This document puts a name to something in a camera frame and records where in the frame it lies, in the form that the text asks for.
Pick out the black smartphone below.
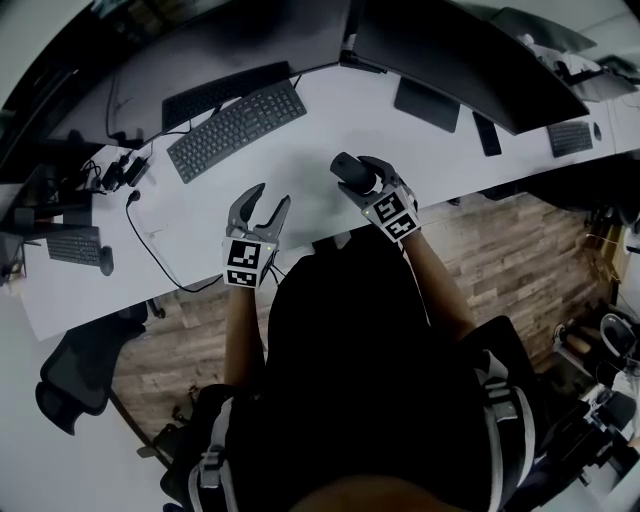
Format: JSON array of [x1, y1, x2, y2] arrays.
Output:
[[471, 110, 503, 158]]

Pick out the white grey rounded device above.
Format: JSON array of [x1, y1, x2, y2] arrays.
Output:
[[598, 311, 640, 360]]

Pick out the black power adapter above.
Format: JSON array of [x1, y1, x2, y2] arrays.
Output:
[[101, 160, 127, 194], [124, 155, 152, 188]]

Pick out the black full-size keyboard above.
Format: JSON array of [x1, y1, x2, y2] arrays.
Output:
[[165, 79, 309, 186]]

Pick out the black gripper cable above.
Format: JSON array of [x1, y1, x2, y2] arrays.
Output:
[[261, 258, 287, 287]]

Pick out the flat black monitor with stand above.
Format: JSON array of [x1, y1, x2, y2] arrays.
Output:
[[339, 0, 592, 137]]

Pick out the black mesh office chair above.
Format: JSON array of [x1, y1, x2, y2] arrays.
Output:
[[33, 303, 150, 437]]

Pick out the person's left forearm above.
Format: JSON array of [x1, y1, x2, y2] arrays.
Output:
[[222, 285, 267, 392]]

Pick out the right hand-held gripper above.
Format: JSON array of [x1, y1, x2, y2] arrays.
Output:
[[337, 155, 423, 245]]

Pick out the grey harness strap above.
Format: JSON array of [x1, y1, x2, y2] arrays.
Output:
[[473, 348, 537, 512], [187, 396, 240, 512]]

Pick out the grey monitor back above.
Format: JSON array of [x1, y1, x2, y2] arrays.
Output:
[[491, 6, 599, 52]]

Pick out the dark grey mouse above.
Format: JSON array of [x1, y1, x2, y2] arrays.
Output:
[[329, 151, 379, 198]]

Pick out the small black keyboard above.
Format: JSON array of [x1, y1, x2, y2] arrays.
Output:
[[46, 233, 103, 269], [545, 120, 595, 159]]

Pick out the person's black clothed body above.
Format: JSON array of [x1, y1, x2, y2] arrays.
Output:
[[158, 233, 542, 512]]

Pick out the black cable with plug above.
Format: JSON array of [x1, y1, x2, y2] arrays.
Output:
[[125, 188, 225, 295]]

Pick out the person's right forearm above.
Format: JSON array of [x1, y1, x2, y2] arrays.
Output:
[[398, 234, 477, 345]]

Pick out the large curved black monitor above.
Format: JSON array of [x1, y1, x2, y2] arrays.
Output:
[[0, 0, 352, 167]]

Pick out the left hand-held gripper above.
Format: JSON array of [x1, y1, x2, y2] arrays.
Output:
[[221, 182, 292, 291]]

